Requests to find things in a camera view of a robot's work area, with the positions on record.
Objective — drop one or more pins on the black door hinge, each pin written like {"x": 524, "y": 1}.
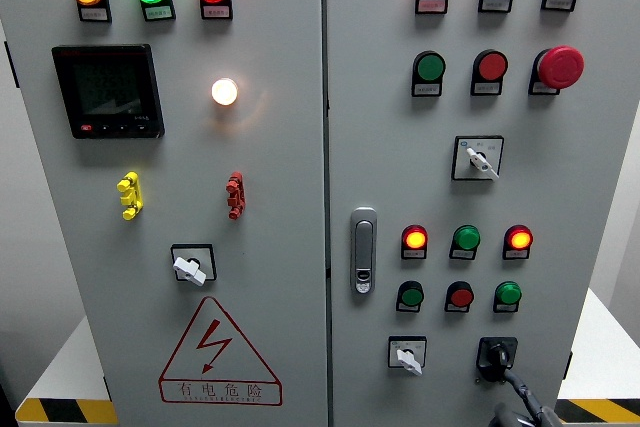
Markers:
{"x": 568, "y": 366}
{"x": 107, "y": 388}
{"x": 11, "y": 64}

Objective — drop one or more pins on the black and yellow striped tape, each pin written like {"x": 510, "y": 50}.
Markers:
{"x": 67, "y": 411}
{"x": 600, "y": 412}

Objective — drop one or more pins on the small label plate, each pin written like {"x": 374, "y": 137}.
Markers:
{"x": 456, "y": 308}
{"x": 407, "y": 307}
{"x": 159, "y": 13}
{"x": 413, "y": 254}
{"x": 217, "y": 12}
{"x": 505, "y": 308}
{"x": 495, "y": 5}
{"x": 515, "y": 255}
{"x": 541, "y": 88}
{"x": 426, "y": 89}
{"x": 461, "y": 255}
{"x": 486, "y": 88}
{"x": 558, "y": 3}
{"x": 432, "y": 6}
{"x": 95, "y": 14}

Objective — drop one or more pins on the white platform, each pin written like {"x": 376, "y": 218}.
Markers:
{"x": 62, "y": 367}
{"x": 600, "y": 347}

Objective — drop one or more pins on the small green lamp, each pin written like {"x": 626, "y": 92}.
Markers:
{"x": 509, "y": 293}
{"x": 467, "y": 237}

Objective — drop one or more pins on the small red push button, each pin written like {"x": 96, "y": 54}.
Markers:
{"x": 461, "y": 296}

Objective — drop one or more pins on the small green push button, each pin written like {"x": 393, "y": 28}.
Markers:
{"x": 412, "y": 296}

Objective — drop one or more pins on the small lit red lamp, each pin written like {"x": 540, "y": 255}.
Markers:
{"x": 519, "y": 238}
{"x": 414, "y": 238}

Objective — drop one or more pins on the silver door lock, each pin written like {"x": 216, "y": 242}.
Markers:
{"x": 363, "y": 251}

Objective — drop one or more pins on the pale grey cabinet door with lock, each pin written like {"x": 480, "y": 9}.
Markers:
{"x": 400, "y": 172}

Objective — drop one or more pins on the red warning triangle sticker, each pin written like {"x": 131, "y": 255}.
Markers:
{"x": 215, "y": 342}

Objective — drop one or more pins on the large red stop button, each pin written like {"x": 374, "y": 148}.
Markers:
{"x": 561, "y": 67}

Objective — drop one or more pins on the large red push button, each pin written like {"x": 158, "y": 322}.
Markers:
{"x": 491, "y": 66}

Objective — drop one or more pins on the pale grey cabinet door with display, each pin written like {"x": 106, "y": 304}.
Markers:
{"x": 275, "y": 172}

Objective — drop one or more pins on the large green push button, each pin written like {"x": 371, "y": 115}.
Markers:
{"x": 430, "y": 66}

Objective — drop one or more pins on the white glowing lamp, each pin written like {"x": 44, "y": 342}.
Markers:
{"x": 224, "y": 91}

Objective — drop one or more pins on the black display meter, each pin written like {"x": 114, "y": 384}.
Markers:
{"x": 109, "y": 92}

